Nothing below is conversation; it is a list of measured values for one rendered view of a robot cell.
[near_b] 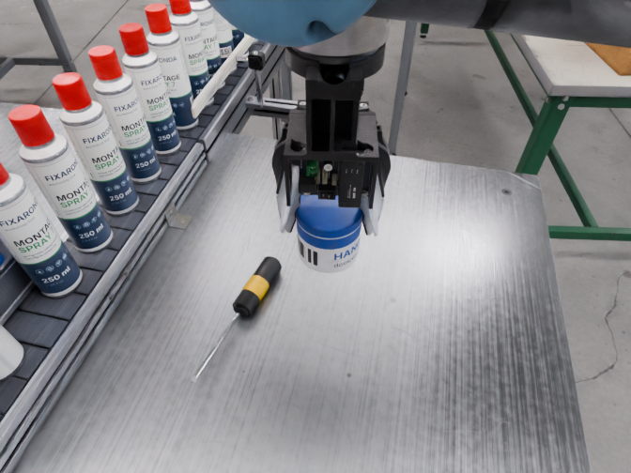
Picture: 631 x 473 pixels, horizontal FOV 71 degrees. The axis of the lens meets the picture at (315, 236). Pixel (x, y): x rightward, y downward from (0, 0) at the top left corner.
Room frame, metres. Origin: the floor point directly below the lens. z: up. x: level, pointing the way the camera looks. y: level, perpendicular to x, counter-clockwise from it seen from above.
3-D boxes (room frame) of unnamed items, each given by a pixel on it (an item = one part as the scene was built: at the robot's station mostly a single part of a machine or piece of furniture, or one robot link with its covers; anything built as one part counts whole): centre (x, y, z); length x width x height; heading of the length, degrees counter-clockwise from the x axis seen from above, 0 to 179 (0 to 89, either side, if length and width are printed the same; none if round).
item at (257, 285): (0.32, 0.10, 0.84); 0.20 x 0.03 x 0.03; 155
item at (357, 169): (0.30, -0.01, 1.14); 0.09 x 0.08 x 0.12; 177
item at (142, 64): (0.63, 0.26, 0.98); 0.05 x 0.05 x 0.20
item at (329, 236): (0.33, -0.01, 0.99); 0.07 x 0.07 x 0.07
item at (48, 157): (0.41, 0.31, 0.98); 0.05 x 0.05 x 0.20
